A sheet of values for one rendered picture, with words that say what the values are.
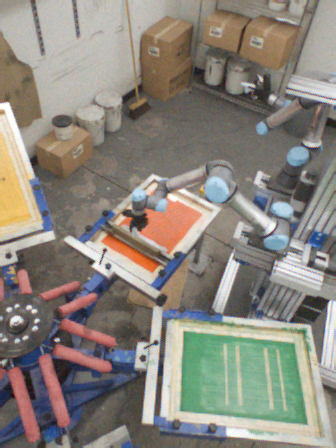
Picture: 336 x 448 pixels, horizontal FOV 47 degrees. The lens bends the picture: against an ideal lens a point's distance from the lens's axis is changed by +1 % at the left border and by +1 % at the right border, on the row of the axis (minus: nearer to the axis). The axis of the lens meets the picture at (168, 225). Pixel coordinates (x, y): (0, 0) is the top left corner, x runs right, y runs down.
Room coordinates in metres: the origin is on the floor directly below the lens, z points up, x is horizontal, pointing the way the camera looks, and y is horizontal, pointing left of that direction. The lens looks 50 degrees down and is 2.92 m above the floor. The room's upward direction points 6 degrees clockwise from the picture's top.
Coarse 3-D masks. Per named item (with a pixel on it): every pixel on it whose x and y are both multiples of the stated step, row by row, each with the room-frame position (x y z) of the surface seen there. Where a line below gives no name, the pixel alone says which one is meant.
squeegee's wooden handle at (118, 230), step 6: (114, 228) 1.52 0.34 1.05; (120, 228) 1.52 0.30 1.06; (120, 234) 1.50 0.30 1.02; (126, 234) 1.47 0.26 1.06; (126, 240) 1.47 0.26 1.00; (132, 240) 1.45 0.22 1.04; (138, 240) 1.44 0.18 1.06; (138, 246) 1.43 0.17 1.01; (144, 246) 1.40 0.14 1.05; (150, 246) 1.40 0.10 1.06; (150, 252) 1.38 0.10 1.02; (156, 252) 1.36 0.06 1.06
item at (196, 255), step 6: (204, 192) 2.03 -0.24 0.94; (204, 234) 2.07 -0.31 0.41; (198, 240) 2.06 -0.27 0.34; (198, 246) 2.06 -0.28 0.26; (192, 252) 2.17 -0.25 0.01; (198, 252) 2.05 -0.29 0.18; (192, 258) 2.10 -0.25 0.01; (198, 258) 2.06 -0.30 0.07; (204, 258) 2.11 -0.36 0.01; (210, 258) 2.12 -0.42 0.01; (192, 264) 2.03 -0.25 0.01; (198, 264) 2.04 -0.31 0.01; (204, 264) 2.05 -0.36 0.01; (192, 270) 1.97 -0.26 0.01; (198, 270) 1.97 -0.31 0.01
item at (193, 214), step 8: (176, 208) 1.83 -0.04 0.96; (184, 208) 1.84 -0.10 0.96; (192, 208) 1.85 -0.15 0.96; (192, 216) 1.77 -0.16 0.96; (200, 216) 1.78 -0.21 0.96; (192, 224) 1.70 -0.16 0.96; (184, 232) 1.62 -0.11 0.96; (152, 240) 1.53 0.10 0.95; (176, 240) 1.55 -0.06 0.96; (168, 248) 1.48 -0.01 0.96; (128, 256) 1.38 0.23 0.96; (136, 256) 1.39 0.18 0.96; (144, 256) 1.40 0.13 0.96; (144, 264) 1.34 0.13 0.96; (152, 264) 1.34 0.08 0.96; (152, 272) 1.28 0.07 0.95
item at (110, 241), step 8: (152, 192) 1.96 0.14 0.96; (168, 200) 1.90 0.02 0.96; (176, 200) 1.91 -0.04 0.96; (120, 224) 1.63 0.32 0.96; (128, 224) 1.64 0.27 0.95; (104, 240) 1.49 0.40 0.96; (112, 240) 1.49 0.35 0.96; (120, 240) 1.50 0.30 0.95; (112, 248) 1.43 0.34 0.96; (120, 248) 1.44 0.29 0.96; (128, 248) 1.44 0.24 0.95
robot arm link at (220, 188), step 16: (208, 176) 1.38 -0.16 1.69; (224, 176) 1.35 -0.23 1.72; (208, 192) 1.30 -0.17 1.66; (224, 192) 1.28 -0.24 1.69; (240, 192) 1.34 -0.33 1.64; (240, 208) 1.29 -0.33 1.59; (256, 208) 1.31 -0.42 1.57; (256, 224) 1.27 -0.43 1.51; (272, 224) 1.28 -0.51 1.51; (288, 224) 1.33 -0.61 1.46; (272, 240) 1.22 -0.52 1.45; (288, 240) 1.24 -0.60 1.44
